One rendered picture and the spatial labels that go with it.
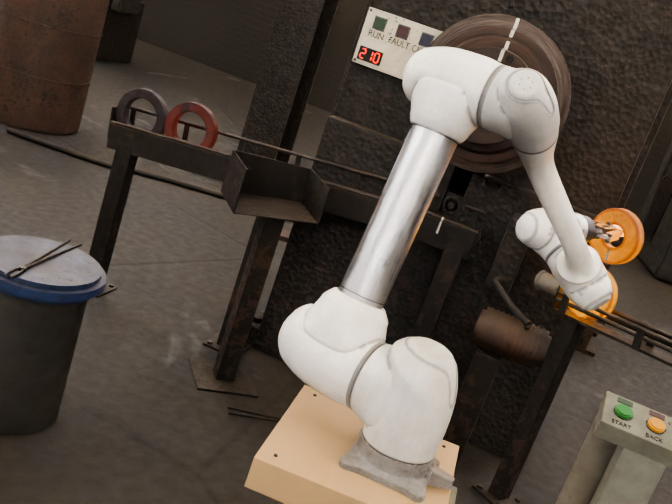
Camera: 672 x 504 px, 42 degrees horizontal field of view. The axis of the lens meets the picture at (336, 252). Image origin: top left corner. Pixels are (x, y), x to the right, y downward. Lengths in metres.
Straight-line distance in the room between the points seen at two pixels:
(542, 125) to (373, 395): 0.62
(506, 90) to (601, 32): 1.15
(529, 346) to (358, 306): 0.97
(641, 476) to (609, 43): 1.32
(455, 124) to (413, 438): 0.62
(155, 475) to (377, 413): 0.79
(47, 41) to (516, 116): 3.60
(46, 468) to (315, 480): 0.81
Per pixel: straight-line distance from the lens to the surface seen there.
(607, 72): 2.81
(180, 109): 2.99
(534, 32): 2.66
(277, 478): 1.70
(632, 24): 2.81
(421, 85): 1.78
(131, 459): 2.36
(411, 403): 1.68
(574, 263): 2.08
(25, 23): 4.99
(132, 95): 3.07
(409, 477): 1.76
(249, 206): 2.60
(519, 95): 1.68
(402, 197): 1.75
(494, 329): 2.62
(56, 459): 2.30
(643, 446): 2.09
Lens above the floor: 1.29
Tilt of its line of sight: 17 degrees down
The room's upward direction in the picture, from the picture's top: 19 degrees clockwise
